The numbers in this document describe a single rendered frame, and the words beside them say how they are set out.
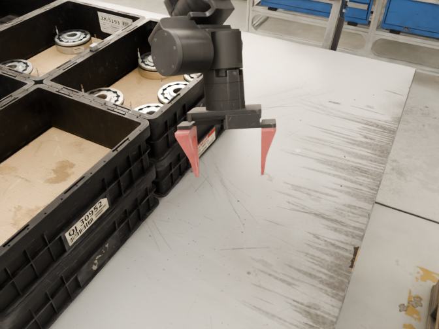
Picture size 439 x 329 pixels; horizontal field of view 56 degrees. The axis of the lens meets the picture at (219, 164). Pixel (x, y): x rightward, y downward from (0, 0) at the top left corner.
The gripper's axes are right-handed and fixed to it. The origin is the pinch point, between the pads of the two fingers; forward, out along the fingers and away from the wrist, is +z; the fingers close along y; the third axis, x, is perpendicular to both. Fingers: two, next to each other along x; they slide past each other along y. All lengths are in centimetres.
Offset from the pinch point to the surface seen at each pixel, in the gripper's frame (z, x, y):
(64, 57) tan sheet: -19, 58, -51
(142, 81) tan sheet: -12, 49, -26
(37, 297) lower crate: 18.1, -5.1, -30.9
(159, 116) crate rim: -6.1, 18.7, -14.7
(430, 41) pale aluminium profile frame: -17, 209, 103
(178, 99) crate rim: -8.6, 24.2, -11.9
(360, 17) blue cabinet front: -34, 221, 65
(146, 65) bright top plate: -16, 50, -25
